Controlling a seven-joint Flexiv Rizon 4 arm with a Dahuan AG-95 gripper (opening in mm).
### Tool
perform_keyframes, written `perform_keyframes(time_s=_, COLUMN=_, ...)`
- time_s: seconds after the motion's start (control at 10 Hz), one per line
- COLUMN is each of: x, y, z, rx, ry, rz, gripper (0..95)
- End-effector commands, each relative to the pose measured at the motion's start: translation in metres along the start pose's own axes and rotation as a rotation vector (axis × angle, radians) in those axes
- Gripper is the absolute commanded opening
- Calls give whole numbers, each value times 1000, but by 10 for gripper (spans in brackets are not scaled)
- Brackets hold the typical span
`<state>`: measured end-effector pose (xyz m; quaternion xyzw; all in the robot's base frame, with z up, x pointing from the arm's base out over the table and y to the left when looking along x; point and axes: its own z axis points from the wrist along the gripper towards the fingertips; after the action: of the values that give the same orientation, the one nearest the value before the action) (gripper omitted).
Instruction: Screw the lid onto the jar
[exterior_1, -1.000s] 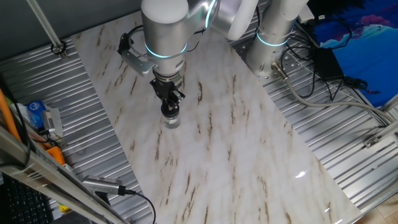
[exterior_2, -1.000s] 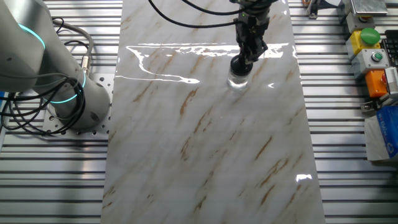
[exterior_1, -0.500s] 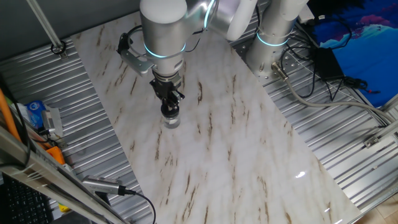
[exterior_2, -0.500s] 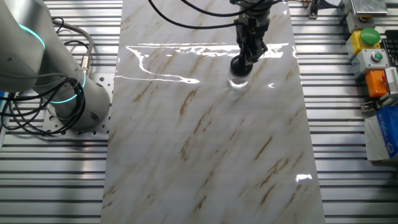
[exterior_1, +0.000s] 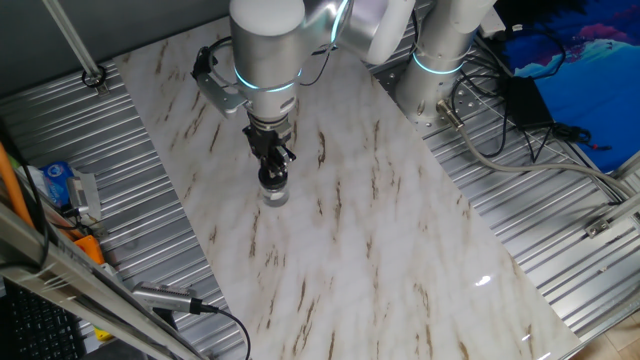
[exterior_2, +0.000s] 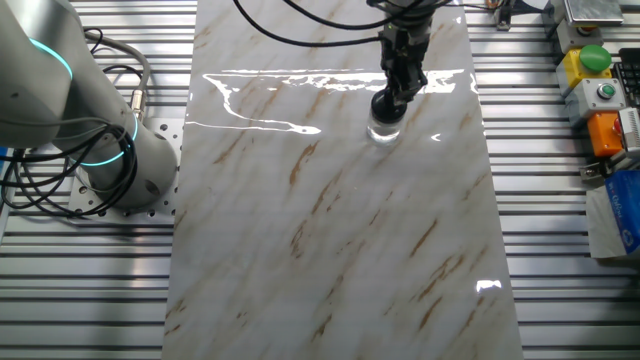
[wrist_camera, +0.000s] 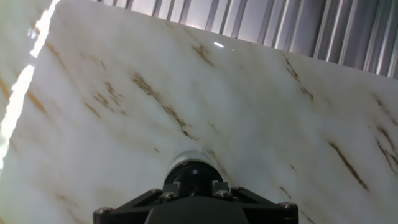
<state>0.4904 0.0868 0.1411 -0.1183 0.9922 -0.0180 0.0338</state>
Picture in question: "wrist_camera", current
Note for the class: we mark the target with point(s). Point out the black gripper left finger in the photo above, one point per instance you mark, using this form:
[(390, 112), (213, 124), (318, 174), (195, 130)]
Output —
[(124, 208)]

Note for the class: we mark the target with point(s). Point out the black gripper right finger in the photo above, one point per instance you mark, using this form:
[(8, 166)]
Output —
[(267, 208)]

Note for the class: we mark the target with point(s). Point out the small clear glass jar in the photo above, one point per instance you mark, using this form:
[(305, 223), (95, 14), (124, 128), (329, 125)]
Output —
[(189, 156)]

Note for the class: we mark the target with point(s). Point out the white marble pattern mat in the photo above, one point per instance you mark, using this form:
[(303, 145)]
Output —
[(124, 118)]

